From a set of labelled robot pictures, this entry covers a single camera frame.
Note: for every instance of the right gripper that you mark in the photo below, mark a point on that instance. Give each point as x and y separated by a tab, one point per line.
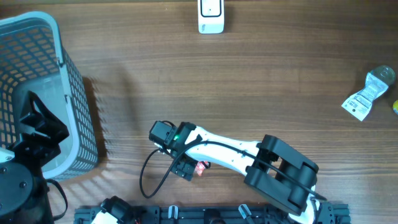
185	168

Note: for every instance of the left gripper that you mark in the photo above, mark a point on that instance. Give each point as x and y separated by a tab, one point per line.
47	148

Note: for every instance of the small red carton box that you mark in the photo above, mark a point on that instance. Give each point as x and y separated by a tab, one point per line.
201	166

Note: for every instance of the black red snack packet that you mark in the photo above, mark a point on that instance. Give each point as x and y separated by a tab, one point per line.
360	103

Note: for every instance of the yellow capped bottle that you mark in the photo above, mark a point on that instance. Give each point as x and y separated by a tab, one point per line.
395	107

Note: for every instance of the silver tin can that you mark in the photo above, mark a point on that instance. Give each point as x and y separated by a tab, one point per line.
385	74

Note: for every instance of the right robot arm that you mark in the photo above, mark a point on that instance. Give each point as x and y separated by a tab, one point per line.
275	170

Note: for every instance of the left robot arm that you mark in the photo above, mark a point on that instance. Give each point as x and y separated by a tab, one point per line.
24	193

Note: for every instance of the white barcode scanner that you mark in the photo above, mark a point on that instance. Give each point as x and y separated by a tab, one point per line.
210	16

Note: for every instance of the grey plastic mesh basket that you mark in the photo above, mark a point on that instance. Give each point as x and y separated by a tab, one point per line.
33	59

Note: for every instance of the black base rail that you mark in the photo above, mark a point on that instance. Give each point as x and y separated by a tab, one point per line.
267	214

